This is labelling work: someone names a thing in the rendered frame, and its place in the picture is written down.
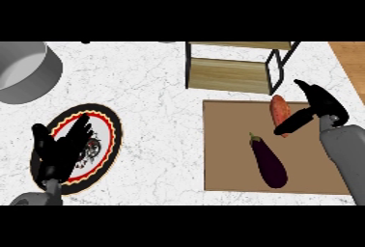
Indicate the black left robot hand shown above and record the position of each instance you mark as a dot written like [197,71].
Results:
[64,148]

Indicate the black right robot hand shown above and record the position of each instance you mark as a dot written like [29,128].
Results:
[320,99]

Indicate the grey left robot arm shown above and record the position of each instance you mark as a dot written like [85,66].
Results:
[41,194]

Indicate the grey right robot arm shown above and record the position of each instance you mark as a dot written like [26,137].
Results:
[343,154]

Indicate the orange sweet potato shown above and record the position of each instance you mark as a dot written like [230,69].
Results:
[280,111]

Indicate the brown flat tray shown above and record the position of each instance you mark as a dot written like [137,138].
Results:
[233,160]

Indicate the round patterned plate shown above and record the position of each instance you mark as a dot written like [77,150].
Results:
[103,141]

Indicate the dark purple eggplant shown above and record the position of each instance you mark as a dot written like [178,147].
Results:
[270,160]

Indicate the grey metal pot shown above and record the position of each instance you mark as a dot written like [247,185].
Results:
[24,72]

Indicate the wooden tiered shelf black frame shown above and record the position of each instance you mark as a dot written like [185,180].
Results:
[228,72]

